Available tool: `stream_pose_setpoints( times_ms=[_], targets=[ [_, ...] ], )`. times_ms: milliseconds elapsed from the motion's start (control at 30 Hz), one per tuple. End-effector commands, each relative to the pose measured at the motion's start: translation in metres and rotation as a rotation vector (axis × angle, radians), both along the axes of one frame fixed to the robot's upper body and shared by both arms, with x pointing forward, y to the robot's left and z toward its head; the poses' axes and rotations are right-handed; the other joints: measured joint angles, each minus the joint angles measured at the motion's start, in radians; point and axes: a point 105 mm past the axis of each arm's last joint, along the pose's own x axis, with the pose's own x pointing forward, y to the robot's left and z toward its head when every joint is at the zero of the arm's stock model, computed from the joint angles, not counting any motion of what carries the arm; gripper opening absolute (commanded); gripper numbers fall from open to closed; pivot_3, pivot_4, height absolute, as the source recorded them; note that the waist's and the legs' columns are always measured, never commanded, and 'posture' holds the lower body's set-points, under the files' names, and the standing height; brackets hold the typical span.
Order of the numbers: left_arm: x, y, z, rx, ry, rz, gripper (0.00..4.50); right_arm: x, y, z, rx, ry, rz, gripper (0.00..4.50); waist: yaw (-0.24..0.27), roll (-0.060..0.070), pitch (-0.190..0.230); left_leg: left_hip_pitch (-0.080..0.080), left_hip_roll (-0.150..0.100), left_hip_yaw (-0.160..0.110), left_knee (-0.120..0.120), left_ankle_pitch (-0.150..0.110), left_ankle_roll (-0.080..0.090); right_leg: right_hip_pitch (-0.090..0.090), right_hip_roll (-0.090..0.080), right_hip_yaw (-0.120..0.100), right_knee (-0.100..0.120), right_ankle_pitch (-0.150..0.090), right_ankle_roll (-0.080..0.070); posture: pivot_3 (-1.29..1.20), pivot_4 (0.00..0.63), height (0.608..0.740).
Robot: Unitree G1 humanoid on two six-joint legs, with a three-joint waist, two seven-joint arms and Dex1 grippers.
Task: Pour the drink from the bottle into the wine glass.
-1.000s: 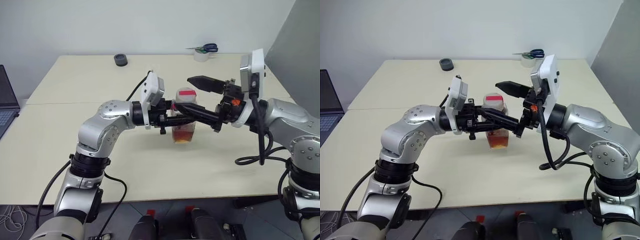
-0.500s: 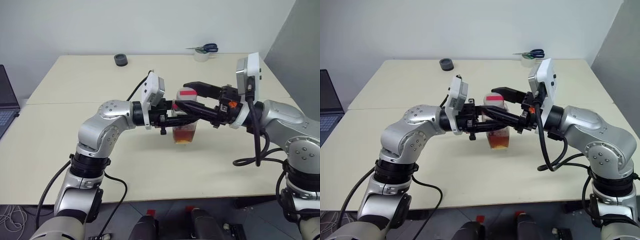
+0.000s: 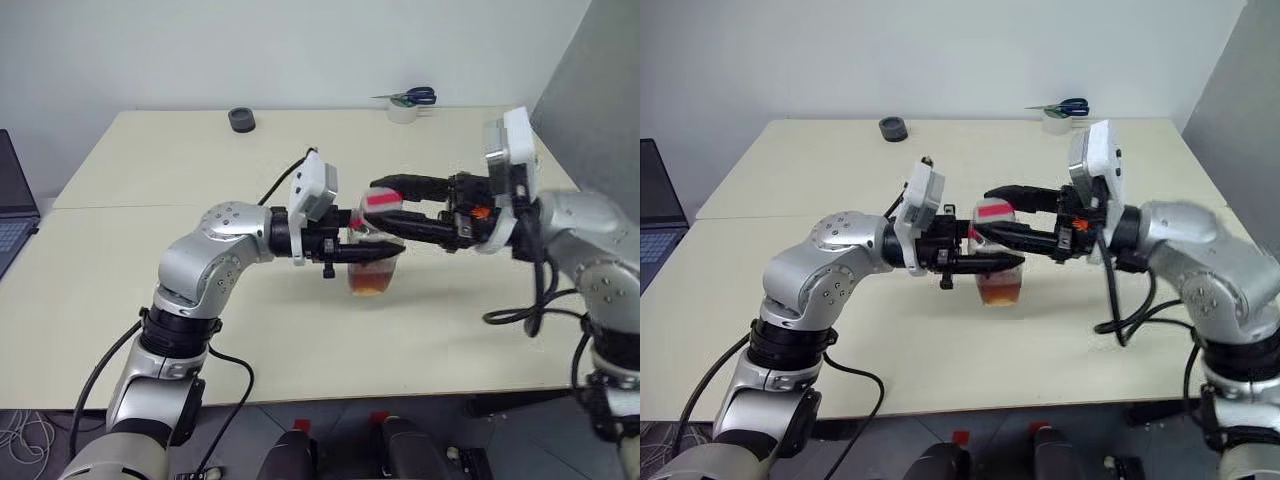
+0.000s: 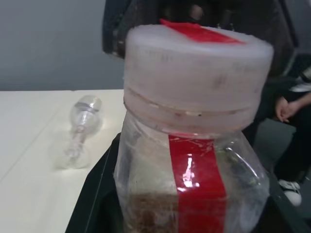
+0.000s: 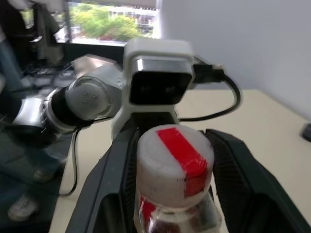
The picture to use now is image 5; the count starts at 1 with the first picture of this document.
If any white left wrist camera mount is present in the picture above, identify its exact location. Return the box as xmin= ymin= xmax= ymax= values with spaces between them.
xmin=111 ymin=37 xmax=196 ymax=141

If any small dark device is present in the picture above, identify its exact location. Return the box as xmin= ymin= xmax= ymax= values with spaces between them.
xmin=300 ymin=122 xmax=311 ymax=142

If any person in blue jeans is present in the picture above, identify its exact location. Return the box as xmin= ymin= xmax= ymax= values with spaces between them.
xmin=0 ymin=24 xmax=67 ymax=223

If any dark hanging jacket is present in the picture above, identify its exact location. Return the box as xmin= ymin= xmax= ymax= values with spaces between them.
xmin=31 ymin=0 xmax=66 ymax=63

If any window with green view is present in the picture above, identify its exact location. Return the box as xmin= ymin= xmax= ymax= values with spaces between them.
xmin=65 ymin=0 xmax=163 ymax=46

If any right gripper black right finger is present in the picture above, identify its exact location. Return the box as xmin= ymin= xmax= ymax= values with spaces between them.
xmin=206 ymin=128 xmax=311 ymax=233

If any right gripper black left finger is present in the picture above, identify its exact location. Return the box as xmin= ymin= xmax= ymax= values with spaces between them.
xmin=50 ymin=127 xmax=141 ymax=233

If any black camera cable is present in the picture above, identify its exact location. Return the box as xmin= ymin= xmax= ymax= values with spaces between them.
xmin=179 ymin=55 xmax=242 ymax=122

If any white bottle cap red tape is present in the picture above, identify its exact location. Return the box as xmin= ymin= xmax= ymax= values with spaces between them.
xmin=135 ymin=124 xmax=216 ymax=211

